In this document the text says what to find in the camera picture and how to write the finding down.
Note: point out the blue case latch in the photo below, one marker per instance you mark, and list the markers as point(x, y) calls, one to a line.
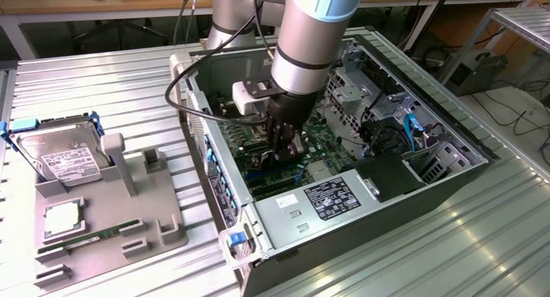
point(235, 238)

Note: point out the blue card retention clips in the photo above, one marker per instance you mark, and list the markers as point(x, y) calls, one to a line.
point(210, 155)

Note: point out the black plastic air shroud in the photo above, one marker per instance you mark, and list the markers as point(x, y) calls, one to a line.
point(386, 178)

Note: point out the grey power supply unit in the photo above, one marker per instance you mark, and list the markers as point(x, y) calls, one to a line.
point(301, 219)

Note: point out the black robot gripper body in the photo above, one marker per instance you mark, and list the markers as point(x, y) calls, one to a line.
point(293, 108)

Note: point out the green RAM stick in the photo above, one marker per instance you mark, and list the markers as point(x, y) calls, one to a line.
point(95, 236)

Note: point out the aluminium frame table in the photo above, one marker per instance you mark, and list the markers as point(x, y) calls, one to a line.
point(516, 21)

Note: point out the green motherboard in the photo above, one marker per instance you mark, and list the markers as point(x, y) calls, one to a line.
point(322, 142)

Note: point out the black box device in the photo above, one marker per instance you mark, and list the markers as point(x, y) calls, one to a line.
point(473, 71)

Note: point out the silver hard disk drive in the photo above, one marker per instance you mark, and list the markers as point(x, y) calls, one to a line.
point(64, 158)

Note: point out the wooden desk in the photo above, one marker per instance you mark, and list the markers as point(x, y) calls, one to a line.
point(129, 0)

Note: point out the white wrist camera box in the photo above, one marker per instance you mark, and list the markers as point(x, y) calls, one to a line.
point(247, 100)

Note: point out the blue expansion slot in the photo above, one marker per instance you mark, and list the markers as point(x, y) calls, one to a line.
point(255, 175)

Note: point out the silver chipset heatsink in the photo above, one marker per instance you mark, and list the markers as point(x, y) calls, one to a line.
point(319, 169)

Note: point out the grey parts rack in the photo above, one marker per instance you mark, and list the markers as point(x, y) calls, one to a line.
point(103, 210)

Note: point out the black chair base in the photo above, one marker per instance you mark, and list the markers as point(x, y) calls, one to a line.
point(125, 26)

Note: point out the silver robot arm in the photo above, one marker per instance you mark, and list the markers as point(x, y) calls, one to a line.
point(301, 52)

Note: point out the blue disk caddy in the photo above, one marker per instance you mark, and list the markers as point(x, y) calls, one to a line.
point(23, 125)

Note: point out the black RAM slot pair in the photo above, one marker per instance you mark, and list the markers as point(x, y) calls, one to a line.
point(254, 147)
point(227, 110)

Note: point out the metal drive cage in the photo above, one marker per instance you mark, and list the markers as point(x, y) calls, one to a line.
point(347, 94)

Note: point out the silver CPU chip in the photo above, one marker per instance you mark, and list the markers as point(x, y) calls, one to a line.
point(62, 219)

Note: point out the black open PC case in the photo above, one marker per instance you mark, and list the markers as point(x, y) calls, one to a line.
point(343, 232)

